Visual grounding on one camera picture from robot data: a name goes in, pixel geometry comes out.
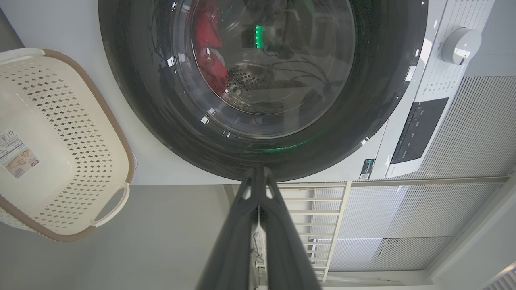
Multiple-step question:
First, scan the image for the black glossy appliance display panel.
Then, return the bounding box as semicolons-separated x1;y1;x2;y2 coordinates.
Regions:
390;97;449;165

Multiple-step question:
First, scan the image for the white metal window railing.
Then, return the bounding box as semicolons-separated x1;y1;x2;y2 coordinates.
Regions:
231;176;510;283

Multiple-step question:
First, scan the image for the printed product label sticker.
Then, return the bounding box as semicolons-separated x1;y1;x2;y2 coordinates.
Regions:
0;129;40;179

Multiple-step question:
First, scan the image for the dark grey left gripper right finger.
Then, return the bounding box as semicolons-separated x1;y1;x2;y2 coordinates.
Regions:
258;168;323;290

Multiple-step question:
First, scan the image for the red and white garment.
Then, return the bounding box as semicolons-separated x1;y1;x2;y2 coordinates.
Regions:
192;0;229;96

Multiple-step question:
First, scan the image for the cream perforated laundry basket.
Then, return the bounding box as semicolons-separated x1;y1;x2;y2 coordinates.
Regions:
0;48;135;242

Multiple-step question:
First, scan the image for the dark rectangular QR sticker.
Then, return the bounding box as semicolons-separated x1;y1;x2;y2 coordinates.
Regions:
358;158;376;181

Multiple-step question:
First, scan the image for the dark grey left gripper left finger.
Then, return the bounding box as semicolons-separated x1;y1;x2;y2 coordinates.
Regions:
196;167;259;290

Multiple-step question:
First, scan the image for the white washing machine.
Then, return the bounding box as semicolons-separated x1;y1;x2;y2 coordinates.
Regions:
0;0;497;186

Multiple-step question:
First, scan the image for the white control dial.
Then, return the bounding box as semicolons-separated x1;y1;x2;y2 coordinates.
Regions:
441;27;483;66

